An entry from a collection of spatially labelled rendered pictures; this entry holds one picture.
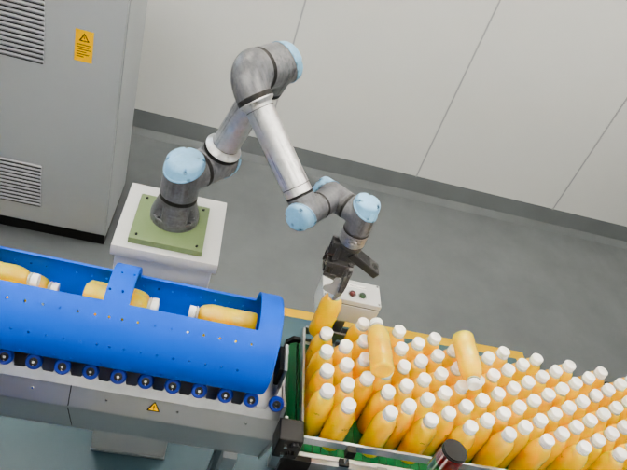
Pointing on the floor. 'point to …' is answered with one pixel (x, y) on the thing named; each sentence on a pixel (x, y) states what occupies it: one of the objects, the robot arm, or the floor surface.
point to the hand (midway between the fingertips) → (336, 292)
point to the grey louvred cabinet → (66, 112)
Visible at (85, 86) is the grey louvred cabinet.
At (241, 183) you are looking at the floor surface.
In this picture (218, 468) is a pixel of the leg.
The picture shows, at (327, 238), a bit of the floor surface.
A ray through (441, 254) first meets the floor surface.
